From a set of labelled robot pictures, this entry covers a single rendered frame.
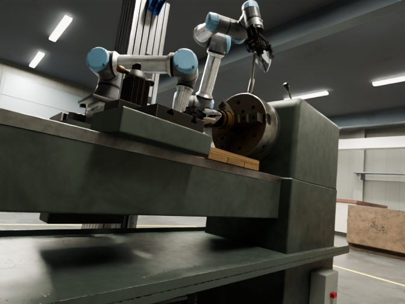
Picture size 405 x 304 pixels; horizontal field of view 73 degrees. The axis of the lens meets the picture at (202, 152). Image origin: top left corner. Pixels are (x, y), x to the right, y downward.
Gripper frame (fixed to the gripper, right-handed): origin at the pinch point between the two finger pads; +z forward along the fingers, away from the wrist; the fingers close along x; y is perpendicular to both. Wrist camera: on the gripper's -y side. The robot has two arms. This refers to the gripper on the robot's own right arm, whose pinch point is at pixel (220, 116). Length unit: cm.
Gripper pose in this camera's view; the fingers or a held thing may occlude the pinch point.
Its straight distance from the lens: 116.0
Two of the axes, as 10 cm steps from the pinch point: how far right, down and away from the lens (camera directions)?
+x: 1.2, -9.8, 1.4
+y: -6.8, -1.8, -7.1
